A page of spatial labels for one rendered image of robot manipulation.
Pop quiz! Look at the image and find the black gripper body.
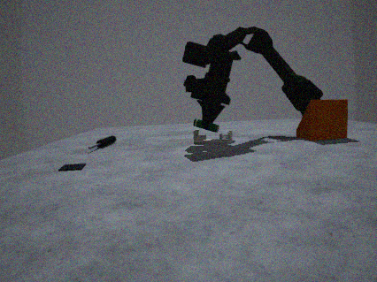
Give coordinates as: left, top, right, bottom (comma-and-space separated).
191, 70, 230, 105

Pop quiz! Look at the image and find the green battery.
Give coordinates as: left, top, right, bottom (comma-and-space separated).
193, 119, 219, 133

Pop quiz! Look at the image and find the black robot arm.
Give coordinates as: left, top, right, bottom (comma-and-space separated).
182, 27, 323, 116

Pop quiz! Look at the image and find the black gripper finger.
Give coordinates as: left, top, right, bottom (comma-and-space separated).
197, 100, 221, 128
211, 104, 226, 123

